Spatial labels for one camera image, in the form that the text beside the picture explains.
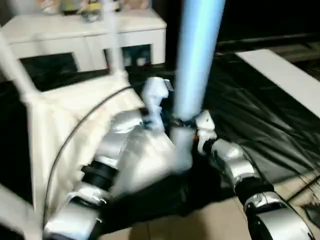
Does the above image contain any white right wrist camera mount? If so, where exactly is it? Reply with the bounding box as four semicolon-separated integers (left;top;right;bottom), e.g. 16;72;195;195
194;109;219;156

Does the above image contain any beige plush toy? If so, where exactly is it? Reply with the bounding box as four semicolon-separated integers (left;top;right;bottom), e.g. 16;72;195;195
121;0;151;11

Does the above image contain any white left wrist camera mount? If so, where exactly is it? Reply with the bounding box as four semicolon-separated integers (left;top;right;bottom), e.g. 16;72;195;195
140;76;174;133

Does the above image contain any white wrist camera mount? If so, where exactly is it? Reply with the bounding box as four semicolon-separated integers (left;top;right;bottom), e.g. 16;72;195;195
140;76;174;133
194;109;219;156

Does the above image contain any black low cabinet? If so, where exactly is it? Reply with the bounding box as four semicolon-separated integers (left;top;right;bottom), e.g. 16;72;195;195
164;0;320;58

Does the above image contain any white plastic table top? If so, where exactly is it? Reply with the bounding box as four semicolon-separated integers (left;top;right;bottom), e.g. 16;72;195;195
21;71;196;226

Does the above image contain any black tripod leg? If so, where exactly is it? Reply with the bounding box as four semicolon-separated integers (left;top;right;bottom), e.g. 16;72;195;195
286;169;320;201

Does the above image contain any white flat board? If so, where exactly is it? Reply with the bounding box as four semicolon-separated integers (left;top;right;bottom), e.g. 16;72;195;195
235;49;320;114

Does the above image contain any bag of black items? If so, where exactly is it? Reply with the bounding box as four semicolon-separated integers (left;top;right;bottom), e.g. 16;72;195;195
80;10;101;24

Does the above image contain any white sideboard cabinet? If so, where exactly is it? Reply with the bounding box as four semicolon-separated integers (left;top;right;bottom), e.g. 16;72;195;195
0;13;168;76

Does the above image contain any white plastic table leg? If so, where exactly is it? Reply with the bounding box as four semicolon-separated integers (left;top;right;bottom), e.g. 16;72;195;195
0;184;44;240
0;29;39;101
171;0;225;171
101;0;129;79

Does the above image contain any black plastic mat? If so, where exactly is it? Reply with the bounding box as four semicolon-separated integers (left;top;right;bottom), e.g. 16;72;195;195
0;49;320;231

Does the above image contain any dark frame with yellow cards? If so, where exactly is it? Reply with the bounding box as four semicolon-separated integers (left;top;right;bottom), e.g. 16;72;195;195
60;0;121;15

